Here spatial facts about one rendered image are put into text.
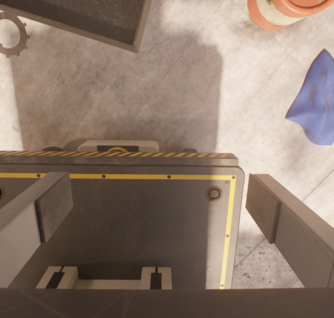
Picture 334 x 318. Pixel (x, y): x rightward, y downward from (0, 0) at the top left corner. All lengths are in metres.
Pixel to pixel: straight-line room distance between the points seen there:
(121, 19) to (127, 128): 0.52
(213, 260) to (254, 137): 0.47
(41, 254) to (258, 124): 0.82
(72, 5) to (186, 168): 0.39
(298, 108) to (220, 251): 0.58
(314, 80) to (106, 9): 0.75
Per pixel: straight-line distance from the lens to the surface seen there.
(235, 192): 0.62
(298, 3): 0.78
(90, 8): 0.44
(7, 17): 1.02
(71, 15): 0.44
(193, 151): 0.79
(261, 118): 0.94
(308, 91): 0.98
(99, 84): 0.88
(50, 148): 0.87
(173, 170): 0.57
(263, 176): 0.16
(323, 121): 0.99
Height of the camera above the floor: 0.85
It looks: 74 degrees down
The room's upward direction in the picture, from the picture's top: 176 degrees clockwise
